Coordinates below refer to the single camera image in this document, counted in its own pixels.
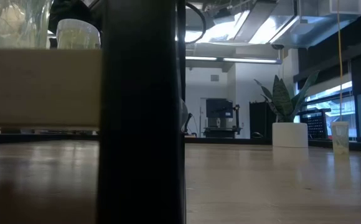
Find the black mesh chair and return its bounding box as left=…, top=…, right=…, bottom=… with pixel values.
left=298, top=108, right=332, bottom=140

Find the long ceiling tube light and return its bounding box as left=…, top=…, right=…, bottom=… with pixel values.
left=185, top=55, right=283, bottom=65

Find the black aluminium table frame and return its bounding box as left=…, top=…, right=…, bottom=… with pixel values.
left=0, top=132, right=361, bottom=154

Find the yellow hanging cord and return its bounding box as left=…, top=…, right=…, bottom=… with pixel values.
left=337, top=0, right=344, bottom=123

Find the bright ceiling light panel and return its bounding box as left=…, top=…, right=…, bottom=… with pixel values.
left=185, top=29, right=218, bottom=44

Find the black cabinet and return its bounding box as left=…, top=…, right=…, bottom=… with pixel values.
left=249, top=101, right=276, bottom=140

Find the black machine on stand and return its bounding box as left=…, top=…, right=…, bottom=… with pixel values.
left=202, top=98, right=243, bottom=139

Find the grey curved object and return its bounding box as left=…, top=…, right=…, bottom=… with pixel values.
left=180, top=98, right=190, bottom=131

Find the snake plant in white pot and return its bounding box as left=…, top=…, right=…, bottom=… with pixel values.
left=254, top=70, right=321, bottom=149

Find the small yellow pill bottle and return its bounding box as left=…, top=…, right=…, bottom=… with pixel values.
left=331, top=121, right=350, bottom=156

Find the large silver ventilation duct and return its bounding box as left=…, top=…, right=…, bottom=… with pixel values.
left=230, top=0, right=361, bottom=49

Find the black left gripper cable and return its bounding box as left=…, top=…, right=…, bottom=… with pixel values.
left=185, top=2, right=207, bottom=45

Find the small white-capped pill bottle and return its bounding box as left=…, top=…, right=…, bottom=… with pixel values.
left=55, top=18, right=102, bottom=50

